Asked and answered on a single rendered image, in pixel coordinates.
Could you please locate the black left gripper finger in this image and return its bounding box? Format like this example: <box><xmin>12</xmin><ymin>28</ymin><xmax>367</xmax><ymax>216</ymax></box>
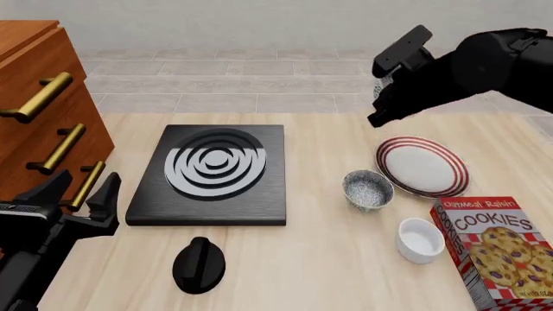
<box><xmin>85</xmin><ymin>171</ymin><xmax>122</xmax><ymax>225</ymax></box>
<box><xmin>12</xmin><ymin>168</ymin><xmax>73</xmax><ymax>212</ymax></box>

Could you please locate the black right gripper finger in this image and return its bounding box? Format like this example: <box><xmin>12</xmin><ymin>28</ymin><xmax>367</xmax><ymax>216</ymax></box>
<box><xmin>366</xmin><ymin>102</ymin><xmax>416</xmax><ymax>129</ymax></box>

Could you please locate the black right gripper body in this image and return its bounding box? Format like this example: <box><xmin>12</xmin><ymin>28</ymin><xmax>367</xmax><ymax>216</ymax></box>
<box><xmin>372</xmin><ymin>66</ymin><xmax>437</xmax><ymax>113</ymax></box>

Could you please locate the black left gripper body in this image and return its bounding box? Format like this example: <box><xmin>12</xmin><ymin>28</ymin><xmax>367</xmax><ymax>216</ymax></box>
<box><xmin>0</xmin><ymin>200</ymin><xmax>121</xmax><ymax>249</ymax></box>

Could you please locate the small flat plate on stalk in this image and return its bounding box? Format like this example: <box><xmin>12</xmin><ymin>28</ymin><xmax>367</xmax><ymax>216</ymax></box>
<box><xmin>372</xmin><ymin>24</ymin><xmax>435</xmax><ymax>78</ymax></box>

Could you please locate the flat black stove plate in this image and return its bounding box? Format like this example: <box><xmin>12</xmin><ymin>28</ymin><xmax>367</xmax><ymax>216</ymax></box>
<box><xmin>124</xmin><ymin>124</ymin><xmax>288</xmax><ymax>228</ymax></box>

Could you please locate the white plate with red rings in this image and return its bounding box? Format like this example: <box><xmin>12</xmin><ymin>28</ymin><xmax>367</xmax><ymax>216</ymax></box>
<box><xmin>374</xmin><ymin>135</ymin><xmax>471</xmax><ymax>200</ymax></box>

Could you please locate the patterned black and white bowl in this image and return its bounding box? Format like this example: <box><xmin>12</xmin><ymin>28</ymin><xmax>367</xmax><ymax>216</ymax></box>
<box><xmin>342</xmin><ymin>168</ymin><xmax>395</xmax><ymax>213</ymax></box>

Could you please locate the wooden drawer front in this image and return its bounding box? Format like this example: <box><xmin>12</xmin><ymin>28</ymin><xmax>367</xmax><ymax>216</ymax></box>
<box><xmin>0</xmin><ymin>129</ymin><xmax>116</xmax><ymax>210</ymax></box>
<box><xmin>0</xmin><ymin>77</ymin><xmax>105</xmax><ymax>178</ymax></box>
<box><xmin>0</xmin><ymin>27</ymin><xmax>87</xmax><ymax>130</ymax></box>

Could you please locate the round black stove knob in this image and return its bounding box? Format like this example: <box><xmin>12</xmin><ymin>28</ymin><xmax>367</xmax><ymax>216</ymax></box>
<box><xmin>171</xmin><ymin>236</ymin><xmax>227</xmax><ymax>295</ymax></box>

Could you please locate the small white ramekin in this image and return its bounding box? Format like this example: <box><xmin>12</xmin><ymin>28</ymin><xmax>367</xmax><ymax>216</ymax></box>
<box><xmin>396</xmin><ymin>218</ymin><xmax>447</xmax><ymax>265</ymax></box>

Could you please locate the wooden cabinet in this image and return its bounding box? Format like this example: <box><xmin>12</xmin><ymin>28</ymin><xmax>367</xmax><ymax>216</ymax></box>
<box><xmin>0</xmin><ymin>19</ymin><xmax>116</xmax><ymax>210</ymax></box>

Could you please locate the red cookies box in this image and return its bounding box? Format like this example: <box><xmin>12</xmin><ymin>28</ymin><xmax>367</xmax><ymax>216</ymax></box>
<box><xmin>429</xmin><ymin>195</ymin><xmax>553</xmax><ymax>311</ymax></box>

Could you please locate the brass drawer handle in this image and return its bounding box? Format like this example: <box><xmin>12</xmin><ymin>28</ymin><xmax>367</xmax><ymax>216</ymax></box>
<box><xmin>0</xmin><ymin>71</ymin><xmax>74</xmax><ymax>124</ymax></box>
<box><xmin>25</xmin><ymin>123</ymin><xmax>87</xmax><ymax>176</ymax></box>
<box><xmin>59</xmin><ymin>161</ymin><xmax>107</xmax><ymax>213</ymax></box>

